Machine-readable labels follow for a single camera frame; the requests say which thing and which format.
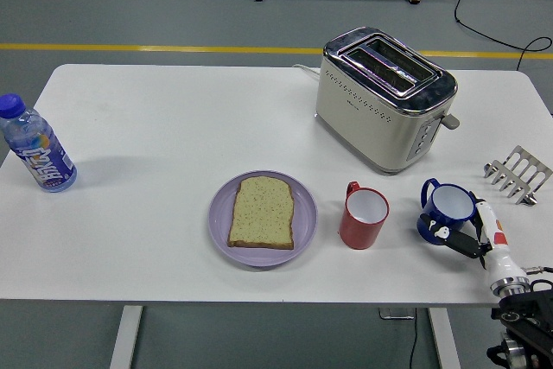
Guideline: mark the purple round plate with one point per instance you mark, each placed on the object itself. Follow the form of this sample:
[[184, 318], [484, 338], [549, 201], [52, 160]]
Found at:
[[220, 213]]

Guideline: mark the metal toast rack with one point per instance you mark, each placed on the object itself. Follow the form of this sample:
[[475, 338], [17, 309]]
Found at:
[[518, 152]]

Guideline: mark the cream and chrome toaster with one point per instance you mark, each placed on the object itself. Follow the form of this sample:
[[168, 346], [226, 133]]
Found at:
[[367, 127]]

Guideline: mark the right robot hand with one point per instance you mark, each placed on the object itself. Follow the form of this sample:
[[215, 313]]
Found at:
[[501, 263]]

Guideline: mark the plastic bottle with blue cap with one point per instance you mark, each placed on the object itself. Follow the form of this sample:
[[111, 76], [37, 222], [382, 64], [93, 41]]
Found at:
[[43, 161]]

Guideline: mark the yellow floor tape line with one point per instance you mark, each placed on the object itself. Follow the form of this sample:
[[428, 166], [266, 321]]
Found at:
[[129, 47]]

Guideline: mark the grey box under table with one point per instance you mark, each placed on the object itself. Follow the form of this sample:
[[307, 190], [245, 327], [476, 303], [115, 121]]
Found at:
[[395, 313]]

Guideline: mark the slice of toast bread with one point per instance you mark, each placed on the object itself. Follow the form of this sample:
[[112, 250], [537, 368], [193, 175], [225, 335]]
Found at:
[[259, 213]]

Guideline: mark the blue enamel cup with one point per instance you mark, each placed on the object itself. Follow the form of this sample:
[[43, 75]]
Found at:
[[451, 205]]

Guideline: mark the red enamel cup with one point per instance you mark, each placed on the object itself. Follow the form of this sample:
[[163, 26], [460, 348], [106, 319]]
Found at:
[[358, 235]]

